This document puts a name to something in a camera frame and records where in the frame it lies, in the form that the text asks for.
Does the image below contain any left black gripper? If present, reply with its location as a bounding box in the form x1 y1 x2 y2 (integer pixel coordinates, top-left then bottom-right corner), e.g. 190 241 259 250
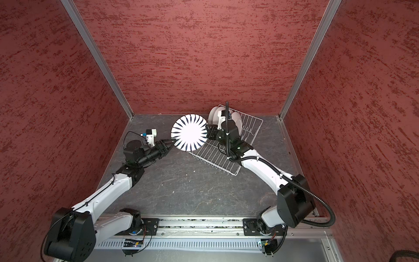
138 139 177 166

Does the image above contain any blue striped white plate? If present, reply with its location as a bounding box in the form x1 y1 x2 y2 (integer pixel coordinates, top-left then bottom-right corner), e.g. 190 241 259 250
171 114 208 152

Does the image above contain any green red rimmed plate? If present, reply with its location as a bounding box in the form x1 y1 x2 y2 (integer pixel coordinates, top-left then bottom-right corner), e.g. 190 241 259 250
231 111 243 135

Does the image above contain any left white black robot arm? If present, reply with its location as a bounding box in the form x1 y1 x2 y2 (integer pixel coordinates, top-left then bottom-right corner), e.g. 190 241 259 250
40 139 175 262

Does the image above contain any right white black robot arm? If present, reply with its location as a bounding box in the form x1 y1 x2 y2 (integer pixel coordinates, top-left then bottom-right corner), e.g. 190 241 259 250
207 104 336 235

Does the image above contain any white plate rearmost in rack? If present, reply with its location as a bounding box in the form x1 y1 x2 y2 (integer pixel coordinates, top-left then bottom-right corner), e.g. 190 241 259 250
207 108 214 124

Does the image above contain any left base circuit board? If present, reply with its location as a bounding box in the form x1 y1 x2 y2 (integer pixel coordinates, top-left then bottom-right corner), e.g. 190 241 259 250
123 239 144 248

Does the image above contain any base circuit board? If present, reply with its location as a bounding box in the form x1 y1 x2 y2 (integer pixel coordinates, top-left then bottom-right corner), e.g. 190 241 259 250
123 239 144 248
259 239 278 255

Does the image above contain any right base circuit board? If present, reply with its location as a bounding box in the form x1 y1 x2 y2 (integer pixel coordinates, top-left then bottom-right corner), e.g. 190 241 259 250
259 239 278 255

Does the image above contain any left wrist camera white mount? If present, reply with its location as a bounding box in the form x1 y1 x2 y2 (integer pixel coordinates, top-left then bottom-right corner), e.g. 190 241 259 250
140 129 157 147

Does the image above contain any white wire dish rack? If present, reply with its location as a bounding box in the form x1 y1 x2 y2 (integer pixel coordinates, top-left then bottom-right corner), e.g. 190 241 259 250
188 104 264 176

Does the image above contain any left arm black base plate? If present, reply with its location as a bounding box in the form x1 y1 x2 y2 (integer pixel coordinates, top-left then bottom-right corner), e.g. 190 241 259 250
119 218 160 236

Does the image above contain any aluminium mounting rail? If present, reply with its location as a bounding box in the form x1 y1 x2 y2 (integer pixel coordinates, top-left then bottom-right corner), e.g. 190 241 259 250
67 215 333 238

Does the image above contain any slotted grey cable duct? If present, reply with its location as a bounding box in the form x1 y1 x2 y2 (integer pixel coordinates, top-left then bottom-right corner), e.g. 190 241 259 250
96 238 262 253

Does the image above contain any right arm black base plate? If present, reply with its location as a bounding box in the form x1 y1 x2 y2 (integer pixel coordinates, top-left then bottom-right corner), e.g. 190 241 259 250
242 218 286 236

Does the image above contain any left aluminium corner post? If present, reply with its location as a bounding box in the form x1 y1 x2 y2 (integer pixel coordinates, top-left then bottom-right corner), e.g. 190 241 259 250
61 0 135 121

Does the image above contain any aluminium corner post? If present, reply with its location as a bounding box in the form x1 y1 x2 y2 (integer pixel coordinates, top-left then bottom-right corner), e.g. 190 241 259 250
61 0 135 121
279 0 342 121

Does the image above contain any right aluminium corner post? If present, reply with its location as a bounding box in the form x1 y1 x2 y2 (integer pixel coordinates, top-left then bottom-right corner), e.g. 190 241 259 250
279 0 342 121

